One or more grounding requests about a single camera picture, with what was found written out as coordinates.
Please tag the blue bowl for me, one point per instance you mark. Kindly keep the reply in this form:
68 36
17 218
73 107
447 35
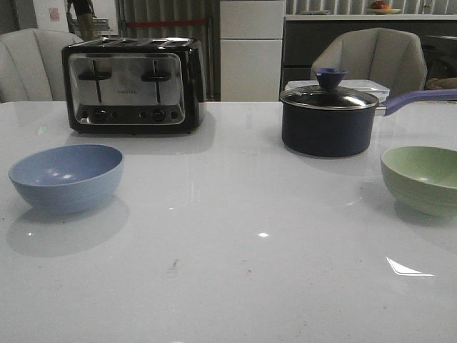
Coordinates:
68 179

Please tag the green bowl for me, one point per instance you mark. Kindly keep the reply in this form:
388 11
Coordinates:
422 177

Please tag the dark blue saucepan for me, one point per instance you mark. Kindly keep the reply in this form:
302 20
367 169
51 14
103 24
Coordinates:
341 133

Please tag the glass pot lid blue knob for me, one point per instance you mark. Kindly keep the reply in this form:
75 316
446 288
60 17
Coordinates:
328 94

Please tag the black and chrome toaster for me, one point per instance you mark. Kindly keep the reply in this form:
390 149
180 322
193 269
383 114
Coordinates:
135 86

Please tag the white cabinet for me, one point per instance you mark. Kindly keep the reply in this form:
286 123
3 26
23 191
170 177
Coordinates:
251 42

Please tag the dark kitchen counter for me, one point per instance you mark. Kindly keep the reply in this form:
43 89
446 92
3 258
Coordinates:
305 37

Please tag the clear plastic storage container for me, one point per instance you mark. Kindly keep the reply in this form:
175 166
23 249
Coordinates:
368 86

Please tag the beige armchair on right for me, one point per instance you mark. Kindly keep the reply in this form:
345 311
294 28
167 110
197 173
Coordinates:
389 57

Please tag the beige armchair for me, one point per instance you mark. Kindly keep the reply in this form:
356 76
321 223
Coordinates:
31 65
389 57

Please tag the person standing in background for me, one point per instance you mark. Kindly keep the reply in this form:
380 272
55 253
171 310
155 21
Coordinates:
84 10

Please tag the beige armchair on left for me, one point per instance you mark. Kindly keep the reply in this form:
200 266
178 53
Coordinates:
31 65

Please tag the fruit bowl on counter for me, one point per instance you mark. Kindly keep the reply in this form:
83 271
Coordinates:
382 8

